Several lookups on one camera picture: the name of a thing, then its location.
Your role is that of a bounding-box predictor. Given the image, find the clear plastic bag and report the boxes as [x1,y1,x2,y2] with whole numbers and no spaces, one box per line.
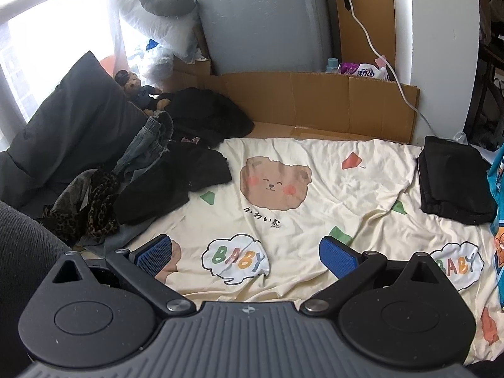
[136,39,176,83]

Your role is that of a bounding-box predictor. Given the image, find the leopard print cloth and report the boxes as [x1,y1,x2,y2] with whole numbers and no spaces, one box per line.
[43,167,123,245]

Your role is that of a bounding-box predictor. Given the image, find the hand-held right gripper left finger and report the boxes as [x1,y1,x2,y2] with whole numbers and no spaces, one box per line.
[51,234,196,318]

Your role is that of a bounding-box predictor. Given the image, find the cream bear print bedsheet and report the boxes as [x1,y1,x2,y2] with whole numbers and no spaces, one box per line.
[81,136,504,367]

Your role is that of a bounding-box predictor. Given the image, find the blue-grey sweatshirt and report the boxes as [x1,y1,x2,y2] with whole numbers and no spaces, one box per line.
[77,222,136,261]

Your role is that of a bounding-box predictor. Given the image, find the grey plastic-wrapped mattress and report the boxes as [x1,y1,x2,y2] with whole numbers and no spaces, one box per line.
[188,0,335,76]

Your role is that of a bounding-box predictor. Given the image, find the dark grey pillow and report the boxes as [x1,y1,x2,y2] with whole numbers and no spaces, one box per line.
[0,50,152,205]

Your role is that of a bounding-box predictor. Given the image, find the folded black pants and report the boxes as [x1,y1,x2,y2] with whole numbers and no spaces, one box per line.
[417,136,497,226]

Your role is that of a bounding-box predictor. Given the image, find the thin grey cloth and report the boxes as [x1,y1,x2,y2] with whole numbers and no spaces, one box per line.
[51,169,97,215]

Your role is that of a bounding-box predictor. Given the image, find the white sheer curtain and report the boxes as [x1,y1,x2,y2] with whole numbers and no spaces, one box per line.
[94,0,136,83]

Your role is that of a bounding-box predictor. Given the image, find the thick white cable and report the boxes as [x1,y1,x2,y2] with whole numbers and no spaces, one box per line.
[333,0,442,138]

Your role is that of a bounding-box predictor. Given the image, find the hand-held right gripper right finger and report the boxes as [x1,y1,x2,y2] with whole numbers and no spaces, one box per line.
[301,235,453,318]

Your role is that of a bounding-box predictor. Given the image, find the flat cardboard sheet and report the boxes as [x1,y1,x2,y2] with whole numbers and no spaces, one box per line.
[215,72,421,144]

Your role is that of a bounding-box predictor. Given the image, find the pile of black clothes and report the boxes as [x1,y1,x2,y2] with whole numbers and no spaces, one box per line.
[155,87,256,148]

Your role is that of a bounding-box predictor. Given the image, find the teal printed cloth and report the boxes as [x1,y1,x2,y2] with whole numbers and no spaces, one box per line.
[486,153,504,284]

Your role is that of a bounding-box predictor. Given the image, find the tall cardboard panel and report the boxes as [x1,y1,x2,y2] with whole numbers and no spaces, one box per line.
[334,0,396,73]

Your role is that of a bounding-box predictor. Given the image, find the brown teddy bear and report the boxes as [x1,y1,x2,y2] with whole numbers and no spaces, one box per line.
[114,70,172,117]

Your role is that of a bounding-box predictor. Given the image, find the blue denim jeans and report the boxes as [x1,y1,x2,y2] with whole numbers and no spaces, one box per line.
[112,111,176,184]

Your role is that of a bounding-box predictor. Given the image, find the white pillow in plastic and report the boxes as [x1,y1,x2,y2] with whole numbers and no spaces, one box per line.
[118,0,199,54]

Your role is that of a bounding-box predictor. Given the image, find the white purple detergent bag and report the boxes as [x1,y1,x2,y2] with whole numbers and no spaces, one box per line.
[339,61,388,80]

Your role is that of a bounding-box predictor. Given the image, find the black bear print knit sweater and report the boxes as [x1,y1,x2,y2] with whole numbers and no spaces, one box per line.
[114,137,233,226]

